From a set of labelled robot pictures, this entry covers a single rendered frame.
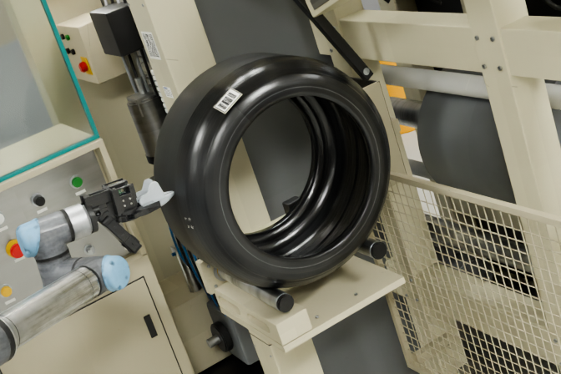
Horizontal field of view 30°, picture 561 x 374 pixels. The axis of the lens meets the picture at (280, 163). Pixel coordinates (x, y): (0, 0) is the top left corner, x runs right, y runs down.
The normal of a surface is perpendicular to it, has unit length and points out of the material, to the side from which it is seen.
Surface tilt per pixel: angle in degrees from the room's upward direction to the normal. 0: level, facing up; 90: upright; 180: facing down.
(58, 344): 90
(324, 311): 0
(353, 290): 0
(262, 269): 97
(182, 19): 90
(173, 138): 51
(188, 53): 90
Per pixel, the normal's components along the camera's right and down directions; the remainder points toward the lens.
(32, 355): 0.48, 0.15
